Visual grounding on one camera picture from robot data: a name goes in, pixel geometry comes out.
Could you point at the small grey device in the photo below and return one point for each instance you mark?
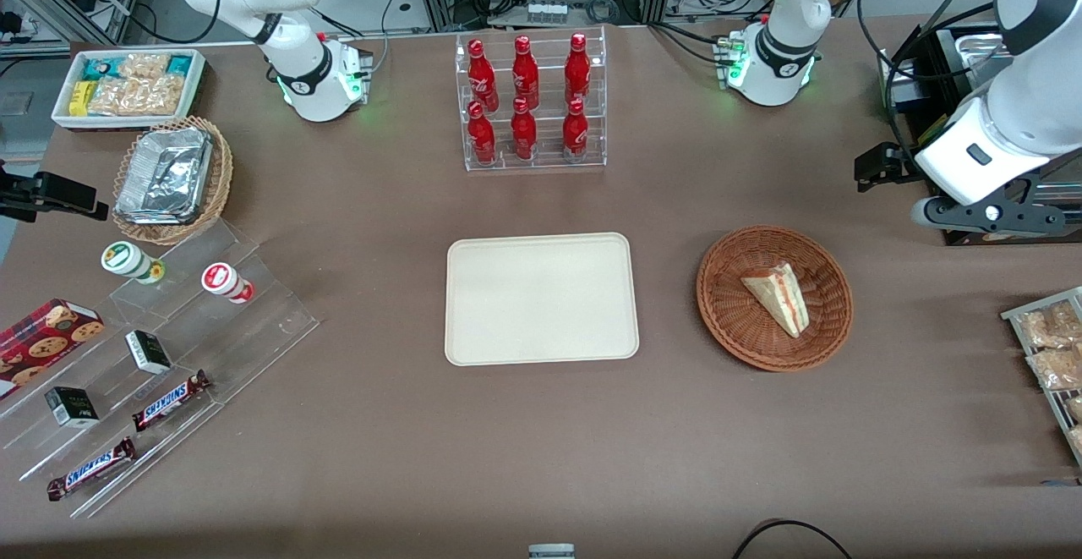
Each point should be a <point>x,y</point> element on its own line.
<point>551,552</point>

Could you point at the clear acrylic bottle rack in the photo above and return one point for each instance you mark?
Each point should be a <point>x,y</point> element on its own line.
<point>592,153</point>

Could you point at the clear cracker packet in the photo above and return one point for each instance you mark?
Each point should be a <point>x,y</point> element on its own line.
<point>1075,408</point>
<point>144,64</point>
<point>1058,369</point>
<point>165,94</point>
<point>118,96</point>
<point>1077,441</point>
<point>1048,326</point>

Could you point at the teal snack packet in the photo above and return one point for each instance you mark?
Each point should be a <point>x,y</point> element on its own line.
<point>100,67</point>
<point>180,64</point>

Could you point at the black food display case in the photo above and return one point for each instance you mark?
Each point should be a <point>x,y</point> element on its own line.
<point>934,85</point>

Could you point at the oval light wicker basket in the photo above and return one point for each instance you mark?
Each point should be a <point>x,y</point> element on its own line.
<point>222,174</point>

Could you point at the cream plastic tray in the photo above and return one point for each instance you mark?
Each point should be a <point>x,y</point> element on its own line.
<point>541,297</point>

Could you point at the yellow snack packet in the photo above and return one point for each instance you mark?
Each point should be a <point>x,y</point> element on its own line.
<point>80,99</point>

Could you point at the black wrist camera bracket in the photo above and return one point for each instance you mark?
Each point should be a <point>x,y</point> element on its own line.
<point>972,217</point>

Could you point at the green lid yogurt cup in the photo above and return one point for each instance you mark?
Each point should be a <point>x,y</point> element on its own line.
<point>122,259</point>

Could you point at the white snack bin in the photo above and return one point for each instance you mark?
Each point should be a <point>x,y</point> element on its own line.
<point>135,123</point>

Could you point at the aluminium foil container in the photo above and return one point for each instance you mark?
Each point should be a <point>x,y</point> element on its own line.
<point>165,174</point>

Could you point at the red lid yogurt cup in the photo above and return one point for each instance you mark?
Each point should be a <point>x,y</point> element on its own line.
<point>221,278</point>

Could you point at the small black box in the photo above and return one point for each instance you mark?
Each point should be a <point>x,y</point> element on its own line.
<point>72,407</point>

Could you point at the red tartan cookie box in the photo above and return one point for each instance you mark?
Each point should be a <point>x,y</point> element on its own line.
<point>42,343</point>

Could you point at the clear acrylic stepped display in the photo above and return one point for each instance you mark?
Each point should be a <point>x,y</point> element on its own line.
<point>270,322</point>

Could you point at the round brown wicker basket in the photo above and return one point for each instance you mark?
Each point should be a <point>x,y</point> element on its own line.
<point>731,314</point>

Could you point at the black box white label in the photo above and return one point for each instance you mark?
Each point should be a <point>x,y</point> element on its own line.
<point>148,353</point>

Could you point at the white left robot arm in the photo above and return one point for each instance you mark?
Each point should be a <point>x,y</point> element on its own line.
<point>786,43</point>

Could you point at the red cola bottle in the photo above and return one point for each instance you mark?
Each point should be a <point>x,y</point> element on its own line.
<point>525,70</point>
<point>481,75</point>
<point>523,131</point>
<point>482,134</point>
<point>577,67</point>
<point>576,129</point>

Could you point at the triangular sandwich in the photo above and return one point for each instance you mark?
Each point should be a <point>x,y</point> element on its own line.
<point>778,301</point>

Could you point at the Snickers chocolate bar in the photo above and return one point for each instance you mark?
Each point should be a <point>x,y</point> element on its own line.
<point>91,468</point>
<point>167,401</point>

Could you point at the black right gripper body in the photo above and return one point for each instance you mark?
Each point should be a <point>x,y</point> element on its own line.
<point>24,193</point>

